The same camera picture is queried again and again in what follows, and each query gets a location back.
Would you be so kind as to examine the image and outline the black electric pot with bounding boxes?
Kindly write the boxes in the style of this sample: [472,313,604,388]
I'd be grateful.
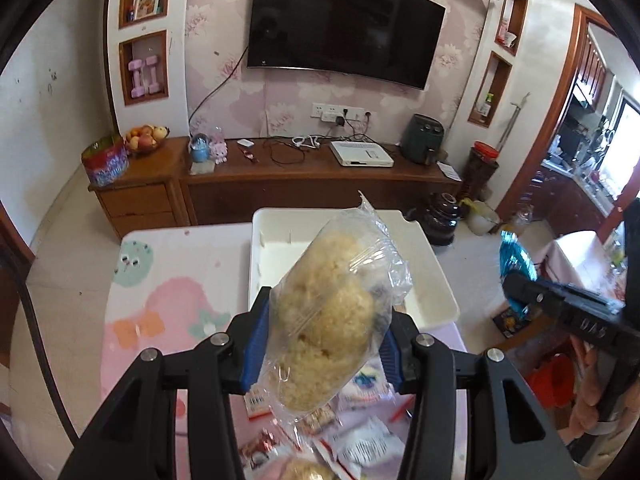
[422,191,463,247]

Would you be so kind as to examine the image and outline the dark green air fryer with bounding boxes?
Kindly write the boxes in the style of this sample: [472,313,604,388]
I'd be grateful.
[402,114,445,165]

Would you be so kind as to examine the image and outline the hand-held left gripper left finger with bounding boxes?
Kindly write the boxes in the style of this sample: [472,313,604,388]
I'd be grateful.
[57,286,274,480]

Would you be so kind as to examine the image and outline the black television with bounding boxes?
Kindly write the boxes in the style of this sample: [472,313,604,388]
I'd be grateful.
[246,0,447,91]

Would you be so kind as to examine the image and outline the pile of snack packets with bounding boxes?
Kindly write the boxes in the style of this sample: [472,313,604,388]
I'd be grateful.
[239,382,416,480]

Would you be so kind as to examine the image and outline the shiny blue snack packet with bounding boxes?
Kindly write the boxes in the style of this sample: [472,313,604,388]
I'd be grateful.
[499,230,540,322]

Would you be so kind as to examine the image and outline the clear rice cake bag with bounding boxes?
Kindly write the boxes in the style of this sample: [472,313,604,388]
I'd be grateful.
[260,191,413,428]

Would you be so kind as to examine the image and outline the pink toy figure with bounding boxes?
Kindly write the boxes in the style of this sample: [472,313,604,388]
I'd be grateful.
[209,127,229,165]

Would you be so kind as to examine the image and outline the black television cable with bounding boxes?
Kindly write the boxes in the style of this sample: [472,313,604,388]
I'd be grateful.
[189,45,249,136]

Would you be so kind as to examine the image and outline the person's right hand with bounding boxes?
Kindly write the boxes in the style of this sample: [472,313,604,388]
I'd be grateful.
[569,342,618,442]

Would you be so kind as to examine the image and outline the pastel printed tablecloth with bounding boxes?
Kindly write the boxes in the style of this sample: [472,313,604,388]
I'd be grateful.
[100,227,468,480]

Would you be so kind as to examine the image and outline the colourful printed box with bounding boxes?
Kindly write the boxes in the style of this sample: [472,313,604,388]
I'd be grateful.
[492,305,532,338]

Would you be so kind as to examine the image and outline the dark jar with red lid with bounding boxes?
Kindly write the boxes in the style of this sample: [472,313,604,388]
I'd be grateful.
[467,141,501,196]

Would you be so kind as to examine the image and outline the red round tin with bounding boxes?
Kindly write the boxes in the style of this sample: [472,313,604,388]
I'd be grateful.
[81,135,130,187]

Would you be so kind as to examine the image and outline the white jug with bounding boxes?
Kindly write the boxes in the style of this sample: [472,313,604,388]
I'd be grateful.
[460,199,501,236]

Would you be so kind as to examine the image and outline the white wall socket strip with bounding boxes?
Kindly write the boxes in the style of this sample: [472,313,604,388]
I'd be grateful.
[312,102,373,122]

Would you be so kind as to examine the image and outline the white plastic bin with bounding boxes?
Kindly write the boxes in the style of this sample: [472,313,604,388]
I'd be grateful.
[248,207,460,333]

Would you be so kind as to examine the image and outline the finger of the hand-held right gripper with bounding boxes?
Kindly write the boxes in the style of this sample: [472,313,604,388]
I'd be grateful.
[502,270,623,328]

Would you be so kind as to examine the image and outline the blue snow globe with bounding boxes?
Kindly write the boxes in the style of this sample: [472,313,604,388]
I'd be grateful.
[189,133,211,163]

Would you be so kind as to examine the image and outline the pink dumbbell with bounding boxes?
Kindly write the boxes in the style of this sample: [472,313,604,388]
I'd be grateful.
[144,56,168,95]
[129,60,147,97]

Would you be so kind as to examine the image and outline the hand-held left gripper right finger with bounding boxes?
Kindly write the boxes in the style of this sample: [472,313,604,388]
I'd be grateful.
[381,310,576,480]

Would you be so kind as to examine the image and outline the blueberry bun packet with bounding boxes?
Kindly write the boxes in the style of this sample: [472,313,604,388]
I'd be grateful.
[345,367,398,411]

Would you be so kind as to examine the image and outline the bowl of fruit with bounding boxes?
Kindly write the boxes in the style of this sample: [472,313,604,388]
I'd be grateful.
[123,125,171,157]

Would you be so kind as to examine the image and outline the black cables on cabinet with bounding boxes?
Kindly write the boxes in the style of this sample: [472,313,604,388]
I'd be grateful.
[262,132,372,167]

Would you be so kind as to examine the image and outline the white set-top box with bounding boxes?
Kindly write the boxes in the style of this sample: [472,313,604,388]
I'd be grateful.
[330,141,395,167]

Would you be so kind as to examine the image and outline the wooden television cabinet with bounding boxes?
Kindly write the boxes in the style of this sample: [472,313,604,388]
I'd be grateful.
[89,136,463,238]

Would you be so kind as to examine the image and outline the red bucket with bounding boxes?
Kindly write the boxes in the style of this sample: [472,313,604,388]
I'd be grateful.
[530,355,577,408]

